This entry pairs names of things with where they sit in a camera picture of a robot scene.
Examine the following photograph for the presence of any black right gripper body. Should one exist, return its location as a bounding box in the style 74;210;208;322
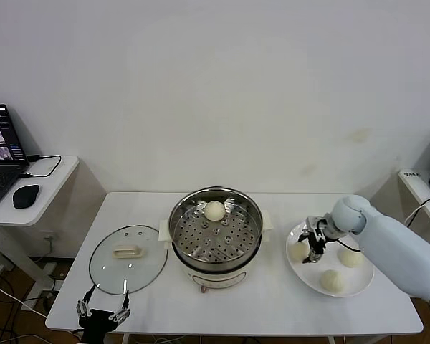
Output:
307;229;330;254

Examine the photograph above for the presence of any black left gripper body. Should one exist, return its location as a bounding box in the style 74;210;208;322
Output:
77;310;118;344

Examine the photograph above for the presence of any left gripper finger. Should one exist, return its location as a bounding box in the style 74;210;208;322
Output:
109;280;132;323
75;285;95;319

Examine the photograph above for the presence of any white steamed baozi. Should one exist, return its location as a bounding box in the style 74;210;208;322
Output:
204;200;226;221
319;269;347;295
338;249;366;269
289;242;310;264

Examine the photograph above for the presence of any round glass pot lid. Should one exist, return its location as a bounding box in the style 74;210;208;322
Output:
88;224;169;295

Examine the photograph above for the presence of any perforated steel steamer basket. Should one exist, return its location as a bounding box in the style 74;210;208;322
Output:
168;186;264;264

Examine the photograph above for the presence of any white round plate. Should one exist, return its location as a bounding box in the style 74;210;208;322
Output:
285;218;376;298

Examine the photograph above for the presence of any cream electric pot base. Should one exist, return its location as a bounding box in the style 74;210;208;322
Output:
158;211;275;294

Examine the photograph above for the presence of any white side table with label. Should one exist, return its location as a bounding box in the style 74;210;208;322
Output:
397;170;430;237

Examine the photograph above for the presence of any black computer mouse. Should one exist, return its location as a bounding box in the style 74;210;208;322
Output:
12;183;41;209

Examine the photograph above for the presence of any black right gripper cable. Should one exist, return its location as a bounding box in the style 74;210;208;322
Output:
318;218;363;252

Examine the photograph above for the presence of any black laptop charger cable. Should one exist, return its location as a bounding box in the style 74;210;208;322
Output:
19;153;63;179

